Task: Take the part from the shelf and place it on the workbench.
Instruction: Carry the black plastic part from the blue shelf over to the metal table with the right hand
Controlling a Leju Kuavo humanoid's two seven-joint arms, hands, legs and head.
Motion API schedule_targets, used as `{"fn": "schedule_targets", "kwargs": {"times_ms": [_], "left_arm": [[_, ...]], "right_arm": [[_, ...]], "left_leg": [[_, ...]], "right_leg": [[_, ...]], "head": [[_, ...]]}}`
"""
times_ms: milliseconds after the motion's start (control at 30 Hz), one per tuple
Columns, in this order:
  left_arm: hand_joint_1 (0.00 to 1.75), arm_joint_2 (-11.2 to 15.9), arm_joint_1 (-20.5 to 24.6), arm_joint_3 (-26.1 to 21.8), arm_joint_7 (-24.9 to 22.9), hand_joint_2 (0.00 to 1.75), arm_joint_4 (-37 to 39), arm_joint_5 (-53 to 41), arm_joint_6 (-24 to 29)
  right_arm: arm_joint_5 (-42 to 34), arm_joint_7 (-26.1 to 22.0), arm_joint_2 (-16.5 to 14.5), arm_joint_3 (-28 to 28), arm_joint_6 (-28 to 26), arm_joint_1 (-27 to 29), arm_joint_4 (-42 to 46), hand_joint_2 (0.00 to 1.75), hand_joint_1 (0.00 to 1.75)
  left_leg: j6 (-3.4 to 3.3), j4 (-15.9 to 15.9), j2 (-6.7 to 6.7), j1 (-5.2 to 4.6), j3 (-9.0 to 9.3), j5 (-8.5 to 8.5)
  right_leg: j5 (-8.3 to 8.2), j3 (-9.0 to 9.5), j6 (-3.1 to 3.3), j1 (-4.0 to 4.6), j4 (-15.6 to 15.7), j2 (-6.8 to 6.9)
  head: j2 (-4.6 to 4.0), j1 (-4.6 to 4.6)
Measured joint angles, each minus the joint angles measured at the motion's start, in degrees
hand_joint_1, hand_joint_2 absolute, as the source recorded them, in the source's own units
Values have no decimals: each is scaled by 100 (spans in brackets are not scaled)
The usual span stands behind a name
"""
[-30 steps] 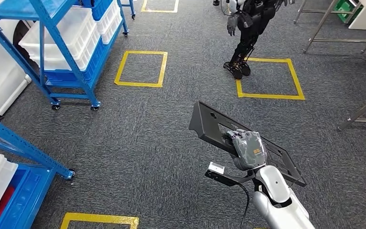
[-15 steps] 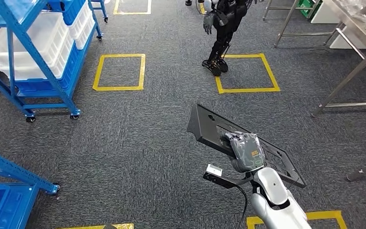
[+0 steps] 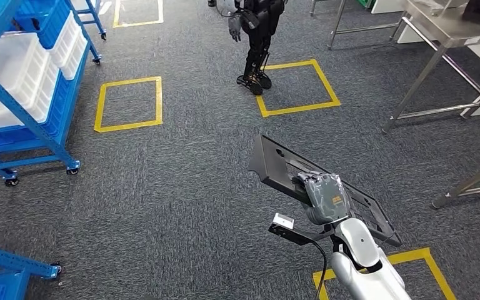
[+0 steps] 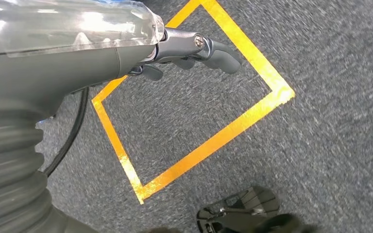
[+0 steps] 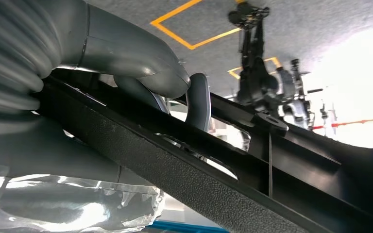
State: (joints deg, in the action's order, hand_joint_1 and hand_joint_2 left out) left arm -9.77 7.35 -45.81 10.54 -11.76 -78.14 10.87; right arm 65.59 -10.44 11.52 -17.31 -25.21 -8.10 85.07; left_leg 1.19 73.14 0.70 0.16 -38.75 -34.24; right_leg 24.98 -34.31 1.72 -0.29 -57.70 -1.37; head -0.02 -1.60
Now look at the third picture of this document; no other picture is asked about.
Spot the stainless steel table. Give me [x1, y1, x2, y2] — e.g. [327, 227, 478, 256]
[382, 0, 480, 134]

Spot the yellow floor tape square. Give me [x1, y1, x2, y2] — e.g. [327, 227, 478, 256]
[311, 247, 459, 300]

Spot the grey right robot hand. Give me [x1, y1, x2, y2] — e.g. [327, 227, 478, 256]
[296, 171, 352, 226]

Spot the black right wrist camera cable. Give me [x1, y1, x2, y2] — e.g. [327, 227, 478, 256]
[310, 239, 329, 300]

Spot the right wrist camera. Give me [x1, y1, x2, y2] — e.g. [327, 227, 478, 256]
[267, 212, 336, 246]

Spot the black humanoid robot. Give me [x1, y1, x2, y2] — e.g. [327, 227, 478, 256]
[206, 0, 287, 97]

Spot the black plastic frame part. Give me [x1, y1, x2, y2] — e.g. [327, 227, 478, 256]
[248, 133, 403, 248]

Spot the blue plastic bin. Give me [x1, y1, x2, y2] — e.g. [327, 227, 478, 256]
[13, 0, 72, 51]
[0, 68, 75, 152]

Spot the steel table frame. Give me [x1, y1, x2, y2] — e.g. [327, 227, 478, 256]
[309, 0, 411, 51]

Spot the large white plastic bin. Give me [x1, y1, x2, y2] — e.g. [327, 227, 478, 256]
[0, 32, 61, 133]

